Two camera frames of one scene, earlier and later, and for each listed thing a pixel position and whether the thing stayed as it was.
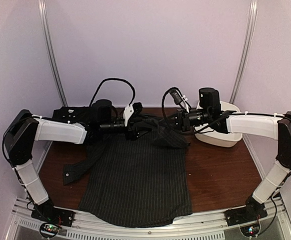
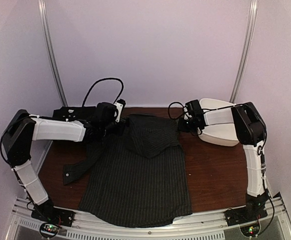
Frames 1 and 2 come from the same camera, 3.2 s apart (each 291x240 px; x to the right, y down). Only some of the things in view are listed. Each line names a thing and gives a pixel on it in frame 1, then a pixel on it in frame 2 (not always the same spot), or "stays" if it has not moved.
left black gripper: (133, 133) -> (119, 131)
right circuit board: (250, 231) stays
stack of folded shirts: (74, 114) stays
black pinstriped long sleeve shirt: (139, 182) stays
